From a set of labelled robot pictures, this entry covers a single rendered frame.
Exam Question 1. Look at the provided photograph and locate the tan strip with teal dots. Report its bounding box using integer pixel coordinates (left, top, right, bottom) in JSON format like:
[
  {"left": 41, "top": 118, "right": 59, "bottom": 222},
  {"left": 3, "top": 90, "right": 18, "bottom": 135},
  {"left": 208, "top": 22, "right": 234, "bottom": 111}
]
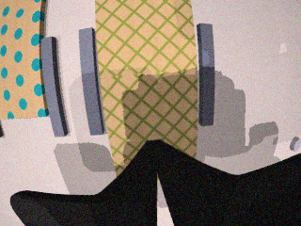
[{"left": 0, "top": 0, "right": 49, "bottom": 120}]

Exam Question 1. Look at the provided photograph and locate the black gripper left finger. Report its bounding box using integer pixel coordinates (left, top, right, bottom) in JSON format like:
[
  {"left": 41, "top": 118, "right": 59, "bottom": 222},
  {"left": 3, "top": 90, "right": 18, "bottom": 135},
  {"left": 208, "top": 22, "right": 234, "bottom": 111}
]
[{"left": 10, "top": 139, "right": 158, "bottom": 226}]

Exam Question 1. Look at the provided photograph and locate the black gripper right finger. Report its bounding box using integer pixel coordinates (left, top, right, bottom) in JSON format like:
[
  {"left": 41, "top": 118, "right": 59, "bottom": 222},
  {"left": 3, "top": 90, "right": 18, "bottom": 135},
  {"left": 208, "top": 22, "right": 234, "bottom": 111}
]
[{"left": 153, "top": 139, "right": 301, "bottom": 226}]

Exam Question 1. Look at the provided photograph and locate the yellow crosshatched strip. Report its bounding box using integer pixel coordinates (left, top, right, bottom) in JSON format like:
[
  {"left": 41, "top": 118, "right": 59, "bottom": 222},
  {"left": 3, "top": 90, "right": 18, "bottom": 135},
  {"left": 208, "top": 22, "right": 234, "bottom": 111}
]
[{"left": 94, "top": 0, "right": 198, "bottom": 176}]

